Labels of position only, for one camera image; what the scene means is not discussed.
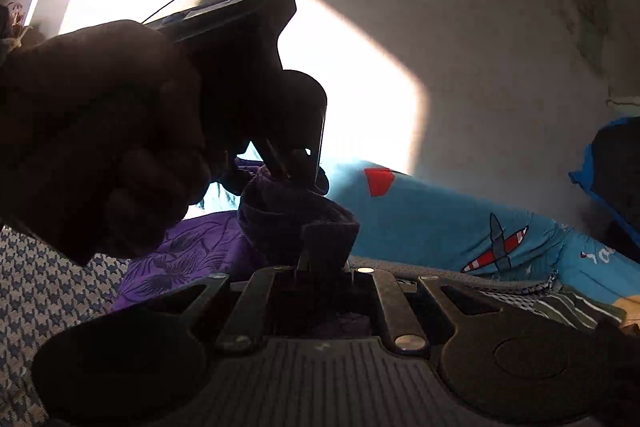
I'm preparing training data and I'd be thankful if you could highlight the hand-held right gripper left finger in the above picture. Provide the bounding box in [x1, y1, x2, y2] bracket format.
[142, 252, 313, 353]

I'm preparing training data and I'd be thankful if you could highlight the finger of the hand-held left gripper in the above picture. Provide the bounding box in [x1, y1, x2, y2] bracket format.
[257, 138, 328, 196]

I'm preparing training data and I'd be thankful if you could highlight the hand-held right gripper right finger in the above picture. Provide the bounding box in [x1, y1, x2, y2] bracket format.
[342, 266, 503, 352]

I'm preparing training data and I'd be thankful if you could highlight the purple floral garment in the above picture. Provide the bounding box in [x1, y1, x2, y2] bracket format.
[110, 157, 361, 338]

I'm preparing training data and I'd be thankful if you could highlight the person's left hand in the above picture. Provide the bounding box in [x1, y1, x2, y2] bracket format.
[0, 19, 212, 267]

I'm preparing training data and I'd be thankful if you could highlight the green striped cloth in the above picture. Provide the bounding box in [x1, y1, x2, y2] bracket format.
[527, 289, 626, 333]

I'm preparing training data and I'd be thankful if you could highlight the blue houndstooth sofa cover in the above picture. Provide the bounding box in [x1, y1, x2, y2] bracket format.
[0, 224, 561, 427]

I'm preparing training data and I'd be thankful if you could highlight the blue plastic bag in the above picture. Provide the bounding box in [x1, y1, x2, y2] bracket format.
[569, 117, 640, 250]

